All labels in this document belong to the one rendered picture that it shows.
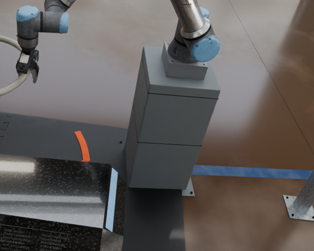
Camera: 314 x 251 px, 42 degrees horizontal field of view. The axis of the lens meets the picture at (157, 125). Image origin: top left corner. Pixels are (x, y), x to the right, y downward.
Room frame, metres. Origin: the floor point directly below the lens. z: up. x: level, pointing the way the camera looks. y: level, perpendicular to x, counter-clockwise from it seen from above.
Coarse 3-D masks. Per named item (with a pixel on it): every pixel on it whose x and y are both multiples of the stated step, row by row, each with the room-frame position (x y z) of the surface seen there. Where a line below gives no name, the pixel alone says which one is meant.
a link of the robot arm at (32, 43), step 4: (20, 40) 1.53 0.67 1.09; (24, 40) 1.53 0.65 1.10; (28, 40) 1.53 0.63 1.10; (32, 40) 1.54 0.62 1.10; (36, 40) 1.56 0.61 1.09; (20, 44) 1.53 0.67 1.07; (24, 44) 1.53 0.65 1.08; (28, 44) 1.53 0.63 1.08; (32, 44) 1.54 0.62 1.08; (36, 44) 1.56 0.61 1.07
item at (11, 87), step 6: (0, 36) 1.75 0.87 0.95; (6, 42) 1.73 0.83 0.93; (12, 42) 1.73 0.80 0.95; (18, 48) 1.70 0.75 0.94; (18, 78) 1.47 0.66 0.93; (24, 78) 1.49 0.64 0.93; (12, 84) 1.43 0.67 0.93; (18, 84) 1.45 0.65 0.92; (0, 90) 1.38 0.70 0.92; (6, 90) 1.39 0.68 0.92; (12, 90) 1.42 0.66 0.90
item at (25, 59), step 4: (24, 52) 1.55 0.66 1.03; (28, 52) 1.55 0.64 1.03; (32, 52) 1.57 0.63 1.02; (20, 56) 1.53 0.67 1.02; (24, 56) 1.53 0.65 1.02; (28, 56) 1.53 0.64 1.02; (20, 60) 1.51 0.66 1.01; (24, 60) 1.51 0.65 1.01; (28, 60) 1.52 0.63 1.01; (20, 64) 1.50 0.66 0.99; (24, 64) 1.50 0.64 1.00; (28, 64) 1.51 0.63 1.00; (16, 68) 1.48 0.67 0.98; (20, 68) 1.48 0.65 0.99; (24, 68) 1.48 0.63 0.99; (20, 72) 1.48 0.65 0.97; (24, 72) 1.47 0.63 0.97
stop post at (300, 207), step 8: (312, 176) 2.00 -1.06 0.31; (312, 184) 1.96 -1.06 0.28; (304, 192) 1.98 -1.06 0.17; (312, 192) 1.95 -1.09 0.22; (288, 200) 2.03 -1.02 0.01; (296, 200) 2.01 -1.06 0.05; (304, 200) 1.95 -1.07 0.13; (312, 200) 1.96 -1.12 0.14; (288, 208) 1.96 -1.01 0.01; (296, 208) 1.96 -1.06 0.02; (304, 208) 1.95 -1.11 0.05; (312, 208) 2.01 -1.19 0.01; (296, 216) 1.90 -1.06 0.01; (304, 216) 1.92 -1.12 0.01; (312, 216) 1.94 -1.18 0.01
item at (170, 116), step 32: (160, 64) 2.01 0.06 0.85; (160, 96) 1.82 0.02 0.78; (192, 96) 1.86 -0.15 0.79; (128, 128) 2.17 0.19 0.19; (160, 128) 1.83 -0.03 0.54; (192, 128) 1.88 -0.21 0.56; (128, 160) 1.96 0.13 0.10; (160, 160) 1.84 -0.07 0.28; (192, 160) 1.90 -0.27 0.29; (192, 192) 1.88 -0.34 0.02
